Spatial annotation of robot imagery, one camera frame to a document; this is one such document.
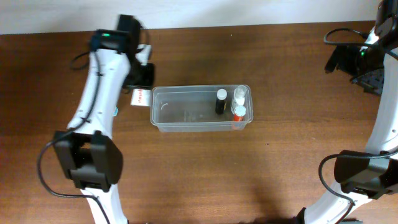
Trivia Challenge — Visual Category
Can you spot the orange tube white cap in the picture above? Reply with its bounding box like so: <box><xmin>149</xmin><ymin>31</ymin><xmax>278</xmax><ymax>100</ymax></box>
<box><xmin>232</xmin><ymin>105</ymin><xmax>247</xmax><ymax>130</ymax></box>

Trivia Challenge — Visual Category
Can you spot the dark bottle white cap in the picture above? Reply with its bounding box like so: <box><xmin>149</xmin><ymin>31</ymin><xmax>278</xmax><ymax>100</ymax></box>
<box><xmin>215</xmin><ymin>88</ymin><xmax>228</xmax><ymax>114</ymax></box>

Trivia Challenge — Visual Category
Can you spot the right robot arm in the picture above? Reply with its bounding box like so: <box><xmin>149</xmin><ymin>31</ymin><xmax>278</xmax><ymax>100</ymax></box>
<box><xmin>289</xmin><ymin>0</ymin><xmax>397</xmax><ymax>224</ymax></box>

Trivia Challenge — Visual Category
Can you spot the small jar gold lid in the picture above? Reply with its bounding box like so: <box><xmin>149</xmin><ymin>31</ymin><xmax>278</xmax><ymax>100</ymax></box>
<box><xmin>113</xmin><ymin>107</ymin><xmax>119</xmax><ymax>116</ymax></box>

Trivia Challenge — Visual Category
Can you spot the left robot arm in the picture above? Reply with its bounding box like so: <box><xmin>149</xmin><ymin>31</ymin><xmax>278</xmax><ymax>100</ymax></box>
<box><xmin>49</xmin><ymin>14</ymin><xmax>155</xmax><ymax>223</ymax></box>

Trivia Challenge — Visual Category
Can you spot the white medicine box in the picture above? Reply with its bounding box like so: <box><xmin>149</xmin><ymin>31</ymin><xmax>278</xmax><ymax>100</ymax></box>
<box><xmin>131</xmin><ymin>89</ymin><xmax>151</xmax><ymax>107</ymax></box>

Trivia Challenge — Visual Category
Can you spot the clear plastic container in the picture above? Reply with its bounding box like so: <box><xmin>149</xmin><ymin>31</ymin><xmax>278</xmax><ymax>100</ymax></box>
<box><xmin>150</xmin><ymin>85</ymin><xmax>254</xmax><ymax>132</ymax></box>

